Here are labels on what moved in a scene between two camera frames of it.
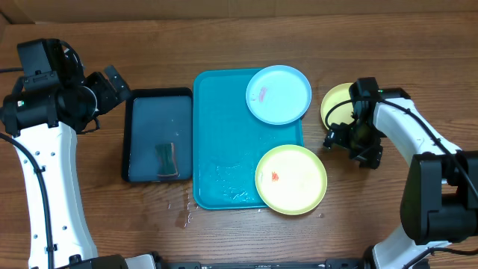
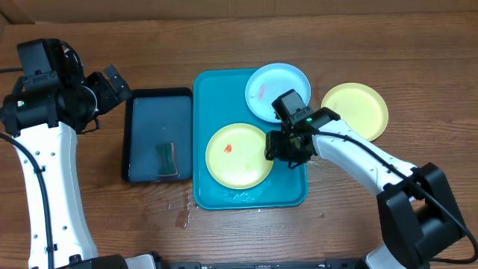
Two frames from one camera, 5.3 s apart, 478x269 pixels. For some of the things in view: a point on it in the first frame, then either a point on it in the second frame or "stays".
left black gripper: (98, 81) stays
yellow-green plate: (290, 179) → (236, 156)
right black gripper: (351, 140) → (281, 150)
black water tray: (152, 117) stays
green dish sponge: (166, 154) stays
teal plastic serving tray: (229, 142) stays
